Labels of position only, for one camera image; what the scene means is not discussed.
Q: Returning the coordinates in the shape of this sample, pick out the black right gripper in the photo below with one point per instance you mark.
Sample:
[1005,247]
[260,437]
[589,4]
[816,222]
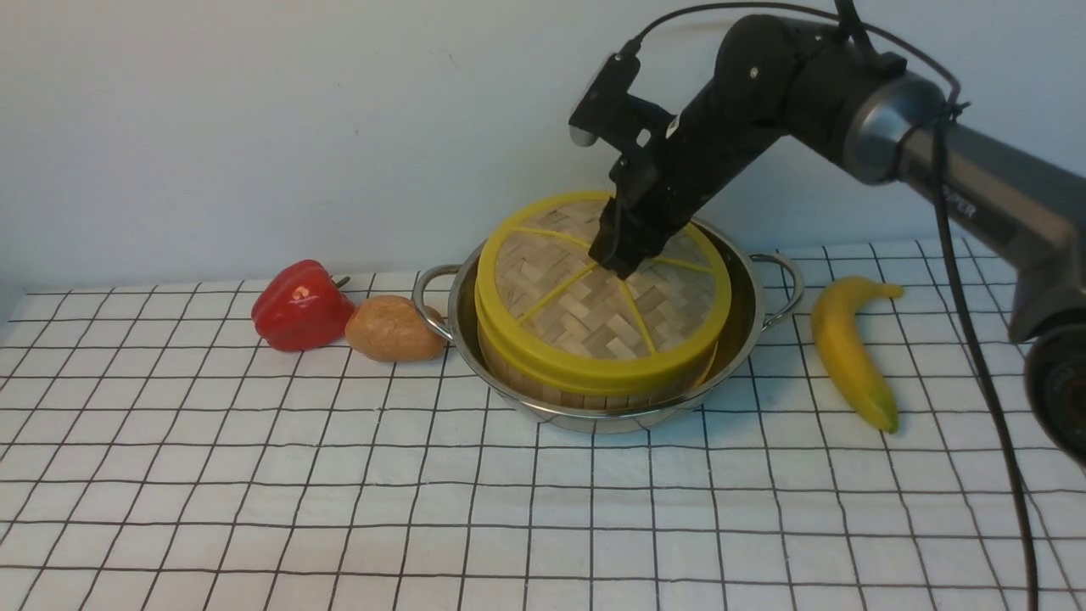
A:
[717,136]

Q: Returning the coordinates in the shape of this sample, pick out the yellow rimmed bamboo steamer lid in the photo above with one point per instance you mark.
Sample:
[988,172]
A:
[537,282]

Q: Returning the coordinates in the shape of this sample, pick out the yellow rimmed bamboo steamer basket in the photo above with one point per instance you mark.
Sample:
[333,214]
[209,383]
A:
[617,381]

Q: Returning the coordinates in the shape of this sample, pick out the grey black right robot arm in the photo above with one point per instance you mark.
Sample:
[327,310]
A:
[817,78]

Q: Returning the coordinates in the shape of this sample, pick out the stainless steel pot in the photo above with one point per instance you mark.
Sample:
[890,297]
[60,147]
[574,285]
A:
[746,323]

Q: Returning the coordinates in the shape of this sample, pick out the yellow banana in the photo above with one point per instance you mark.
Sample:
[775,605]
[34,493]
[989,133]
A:
[843,351]

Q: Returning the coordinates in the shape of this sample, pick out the brown bread roll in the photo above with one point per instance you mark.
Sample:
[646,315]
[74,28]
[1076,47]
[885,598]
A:
[387,328]

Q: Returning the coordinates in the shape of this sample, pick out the red bell pepper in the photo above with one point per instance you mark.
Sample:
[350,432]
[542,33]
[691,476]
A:
[302,308]

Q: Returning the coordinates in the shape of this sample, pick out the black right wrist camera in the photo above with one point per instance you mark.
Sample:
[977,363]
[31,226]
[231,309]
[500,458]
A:
[608,112]

